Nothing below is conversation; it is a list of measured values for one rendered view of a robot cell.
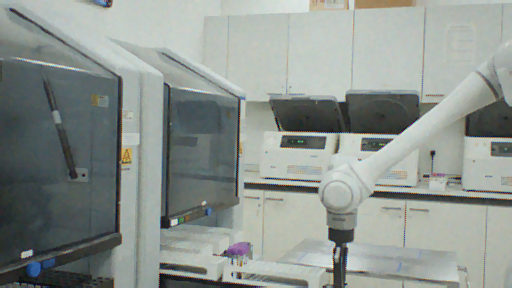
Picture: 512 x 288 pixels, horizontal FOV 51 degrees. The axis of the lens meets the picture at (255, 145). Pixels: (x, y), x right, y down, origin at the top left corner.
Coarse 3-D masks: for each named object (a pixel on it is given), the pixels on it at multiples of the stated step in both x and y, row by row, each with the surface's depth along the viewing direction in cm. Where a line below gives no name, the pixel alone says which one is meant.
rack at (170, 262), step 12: (168, 252) 177; (180, 252) 178; (168, 264) 177; (180, 264) 178; (192, 264) 166; (204, 264) 164; (216, 264) 164; (192, 276) 166; (204, 276) 165; (216, 276) 164
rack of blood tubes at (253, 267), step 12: (252, 264) 165; (264, 264) 166; (276, 264) 166; (288, 264) 166; (228, 276) 162; (252, 276) 165; (264, 276) 166; (276, 276) 167; (288, 276) 156; (300, 276) 154; (312, 276) 153; (324, 276) 160
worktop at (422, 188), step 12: (252, 180) 405; (264, 180) 402; (276, 180) 399; (288, 180) 402; (300, 180) 404; (312, 180) 407; (408, 192) 368; (420, 192) 366; (432, 192) 363; (444, 192) 361; (456, 192) 358; (468, 192) 356; (480, 192) 357; (492, 192) 359; (504, 192) 360
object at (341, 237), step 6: (330, 228) 155; (330, 234) 154; (336, 234) 152; (342, 234) 152; (348, 234) 152; (354, 234) 155; (330, 240) 154; (336, 240) 152; (342, 240) 152; (348, 240) 152; (336, 246) 152; (342, 246) 152; (342, 252) 152; (342, 258) 153
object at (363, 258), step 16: (304, 240) 224; (320, 240) 225; (288, 256) 195; (304, 256) 196; (320, 256) 197; (352, 256) 198; (368, 256) 199; (384, 256) 200; (400, 256) 200; (416, 256) 201; (432, 256) 202; (448, 256) 203; (352, 272) 179; (368, 272) 177; (384, 272) 177; (400, 272) 178; (416, 272) 178; (432, 272) 179; (448, 272) 179; (464, 272) 196
